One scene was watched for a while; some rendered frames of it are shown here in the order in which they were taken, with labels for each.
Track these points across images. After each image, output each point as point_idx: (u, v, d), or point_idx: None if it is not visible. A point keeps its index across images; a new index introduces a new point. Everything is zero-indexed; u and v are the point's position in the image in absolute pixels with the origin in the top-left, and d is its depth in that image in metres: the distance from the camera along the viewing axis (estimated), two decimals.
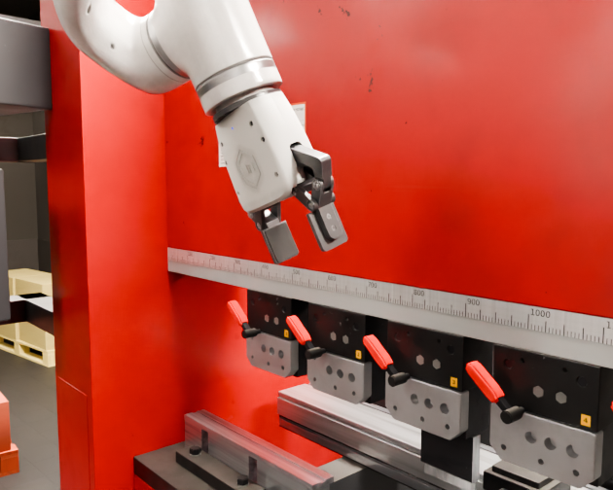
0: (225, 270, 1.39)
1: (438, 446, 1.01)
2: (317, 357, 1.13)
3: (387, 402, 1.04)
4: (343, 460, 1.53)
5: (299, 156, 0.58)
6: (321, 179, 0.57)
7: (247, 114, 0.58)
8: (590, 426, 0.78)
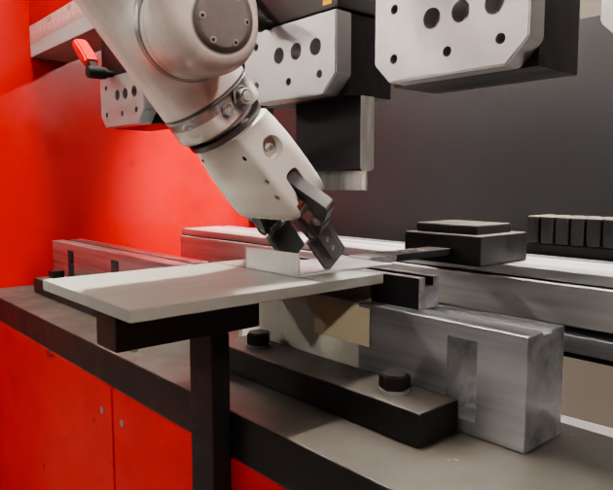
0: (80, 16, 1.05)
1: (316, 135, 0.67)
2: None
3: None
4: None
5: None
6: None
7: None
8: None
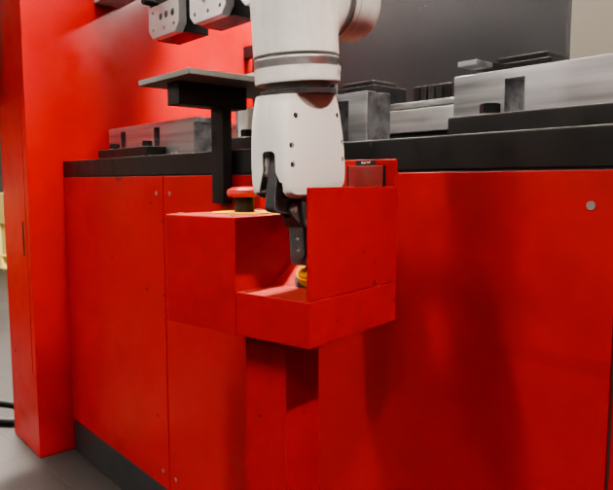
0: None
1: None
2: None
3: None
4: None
5: (270, 179, 0.59)
6: (279, 210, 0.60)
7: (257, 108, 0.60)
8: None
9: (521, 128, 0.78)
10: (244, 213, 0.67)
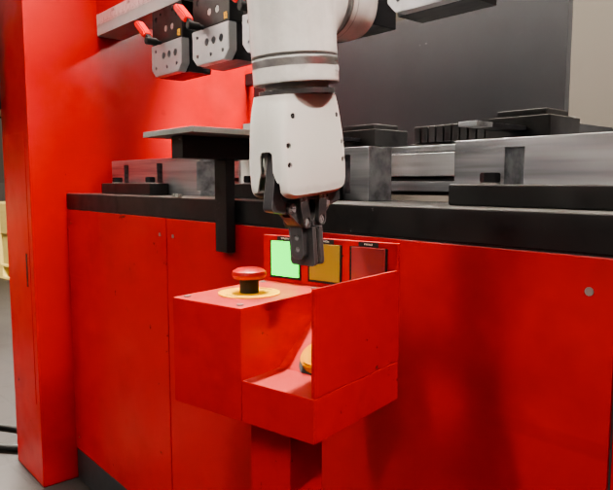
0: (136, 7, 1.63)
1: None
2: (196, 28, 1.38)
3: (243, 40, 1.28)
4: None
5: (269, 179, 0.59)
6: (278, 211, 0.60)
7: (256, 109, 0.60)
8: None
9: (521, 202, 0.79)
10: (249, 297, 0.68)
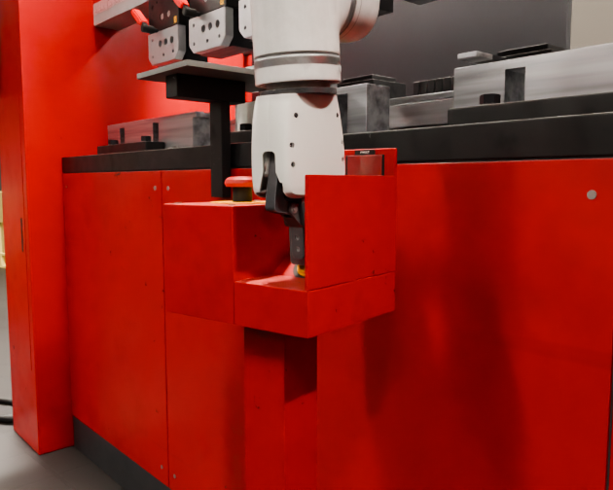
0: None
1: None
2: (193, 16, 1.37)
3: (239, 25, 1.27)
4: None
5: (270, 179, 0.59)
6: (279, 210, 0.60)
7: (258, 108, 0.60)
8: None
9: (522, 119, 0.77)
10: (242, 202, 0.66)
